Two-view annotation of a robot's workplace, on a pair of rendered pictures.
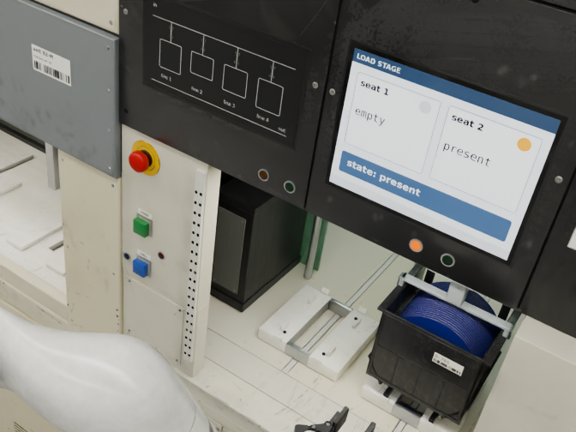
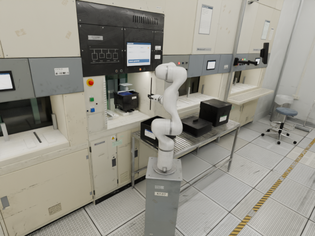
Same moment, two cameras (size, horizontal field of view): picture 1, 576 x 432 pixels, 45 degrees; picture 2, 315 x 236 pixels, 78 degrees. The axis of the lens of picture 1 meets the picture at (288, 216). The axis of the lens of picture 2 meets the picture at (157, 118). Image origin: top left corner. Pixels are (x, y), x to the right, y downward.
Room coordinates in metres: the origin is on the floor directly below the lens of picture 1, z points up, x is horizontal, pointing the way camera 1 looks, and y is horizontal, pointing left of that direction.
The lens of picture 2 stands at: (-0.01, 1.64, 1.73)
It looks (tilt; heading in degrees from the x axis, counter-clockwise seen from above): 22 degrees down; 289
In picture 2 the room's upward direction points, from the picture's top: 3 degrees clockwise
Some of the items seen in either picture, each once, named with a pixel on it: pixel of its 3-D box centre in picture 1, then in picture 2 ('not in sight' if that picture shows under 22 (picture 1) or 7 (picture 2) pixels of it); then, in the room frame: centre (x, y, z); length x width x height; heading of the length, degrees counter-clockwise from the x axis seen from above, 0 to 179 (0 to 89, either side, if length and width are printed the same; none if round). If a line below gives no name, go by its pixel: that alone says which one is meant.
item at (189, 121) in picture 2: not in sight; (195, 124); (0.26, -0.47, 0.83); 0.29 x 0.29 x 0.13; 62
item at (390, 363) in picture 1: (444, 329); (126, 97); (1.09, -0.35, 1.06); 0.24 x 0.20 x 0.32; 62
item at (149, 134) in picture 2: not in sight; (158, 129); (0.57, -0.11, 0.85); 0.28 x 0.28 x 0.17; 72
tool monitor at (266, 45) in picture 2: not in sight; (254, 55); (-0.30, -1.65, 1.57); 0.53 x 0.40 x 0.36; 152
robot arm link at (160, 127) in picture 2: not in sight; (162, 133); (0.38, 0.37, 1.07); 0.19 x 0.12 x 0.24; 18
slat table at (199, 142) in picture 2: not in sight; (187, 155); (0.30, -0.50, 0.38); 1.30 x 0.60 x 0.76; 62
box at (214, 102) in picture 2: not in sight; (214, 112); (0.08, -0.85, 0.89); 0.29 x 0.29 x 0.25; 58
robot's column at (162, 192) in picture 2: not in sight; (161, 202); (0.35, 0.36, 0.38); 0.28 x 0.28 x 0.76; 17
